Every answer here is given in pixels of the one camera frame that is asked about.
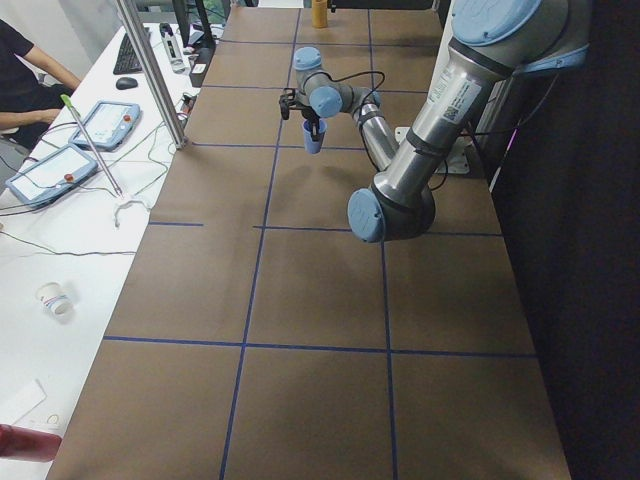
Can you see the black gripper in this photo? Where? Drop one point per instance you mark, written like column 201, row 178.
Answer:
column 311, row 118

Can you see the blue plastic cup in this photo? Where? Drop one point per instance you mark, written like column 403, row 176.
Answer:
column 313, row 135

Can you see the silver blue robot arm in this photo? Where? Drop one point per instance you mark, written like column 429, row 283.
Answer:
column 491, row 41

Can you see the yellow brown cup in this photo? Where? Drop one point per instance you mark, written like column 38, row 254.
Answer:
column 319, row 17

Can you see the white paper cup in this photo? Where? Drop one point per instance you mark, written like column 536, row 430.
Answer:
column 55, row 300

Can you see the black keyboard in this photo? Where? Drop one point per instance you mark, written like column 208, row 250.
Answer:
column 127, row 61

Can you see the black computer mouse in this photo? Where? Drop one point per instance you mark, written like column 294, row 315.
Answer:
column 126, row 83

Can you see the far teach pendant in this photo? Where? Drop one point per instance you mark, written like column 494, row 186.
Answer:
column 110, row 123

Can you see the teach pendant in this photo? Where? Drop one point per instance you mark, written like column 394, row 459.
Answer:
column 110, row 123
column 52, row 177

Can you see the long metal rod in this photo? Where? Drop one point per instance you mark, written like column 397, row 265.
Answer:
column 75, row 115

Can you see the near teach pendant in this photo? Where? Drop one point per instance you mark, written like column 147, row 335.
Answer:
column 52, row 177

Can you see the seated person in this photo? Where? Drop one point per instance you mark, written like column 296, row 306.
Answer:
column 32, row 83

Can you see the white paper strip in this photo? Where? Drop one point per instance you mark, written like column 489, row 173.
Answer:
column 17, row 405

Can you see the red bottle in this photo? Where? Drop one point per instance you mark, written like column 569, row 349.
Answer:
column 19, row 443

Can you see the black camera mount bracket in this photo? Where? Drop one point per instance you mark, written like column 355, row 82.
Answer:
column 288, row 102

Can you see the aluminium frame post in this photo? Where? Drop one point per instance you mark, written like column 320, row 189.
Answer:
column 137, row 34

